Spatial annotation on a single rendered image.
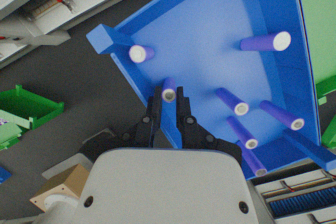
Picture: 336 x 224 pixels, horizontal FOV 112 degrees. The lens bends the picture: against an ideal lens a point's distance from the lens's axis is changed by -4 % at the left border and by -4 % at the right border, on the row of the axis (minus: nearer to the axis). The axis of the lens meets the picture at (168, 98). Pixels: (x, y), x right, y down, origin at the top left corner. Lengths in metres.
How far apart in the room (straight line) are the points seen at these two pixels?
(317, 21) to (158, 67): 0.44
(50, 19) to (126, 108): 0.52
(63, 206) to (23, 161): 0.94
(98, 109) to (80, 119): 0.16
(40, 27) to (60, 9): 0.12
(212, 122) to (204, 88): 0.07
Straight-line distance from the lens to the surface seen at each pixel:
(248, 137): 0.20
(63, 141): 1.21
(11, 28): 0.68
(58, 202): 0.78
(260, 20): 0.24
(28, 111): 1.06
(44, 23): 0.73
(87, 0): 0.63
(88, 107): 0.92
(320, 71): 0.57
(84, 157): 0.71
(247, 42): 0.20
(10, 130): 1.39
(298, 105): 0.27
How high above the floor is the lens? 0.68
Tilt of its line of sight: 69 degrees down
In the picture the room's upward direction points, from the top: 176 degrees counter-clockwise
